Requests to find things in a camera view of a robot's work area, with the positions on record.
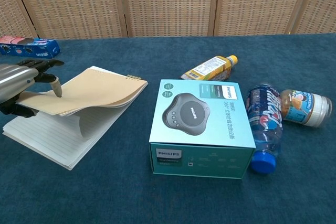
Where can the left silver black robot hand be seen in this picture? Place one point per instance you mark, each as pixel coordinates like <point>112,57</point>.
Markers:
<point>13,79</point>

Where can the woven bamboo folding screen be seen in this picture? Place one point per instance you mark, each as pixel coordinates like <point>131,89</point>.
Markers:
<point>168,3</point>

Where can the small jar white lid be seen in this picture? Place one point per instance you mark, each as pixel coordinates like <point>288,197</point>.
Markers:
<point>304,107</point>

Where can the blue cap sports drink bottle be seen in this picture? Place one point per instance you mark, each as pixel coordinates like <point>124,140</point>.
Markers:
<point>266,124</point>

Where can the dark blue table cloth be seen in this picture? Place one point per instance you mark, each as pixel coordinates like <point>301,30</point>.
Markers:
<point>168,200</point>

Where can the yellow cap tea bottle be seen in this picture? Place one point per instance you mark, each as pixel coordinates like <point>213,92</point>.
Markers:
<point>207,70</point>

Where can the teal speaker product box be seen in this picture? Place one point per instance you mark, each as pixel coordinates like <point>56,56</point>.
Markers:
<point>199,119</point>

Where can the blue pink cookie box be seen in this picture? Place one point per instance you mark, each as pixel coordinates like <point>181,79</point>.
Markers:
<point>34,48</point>

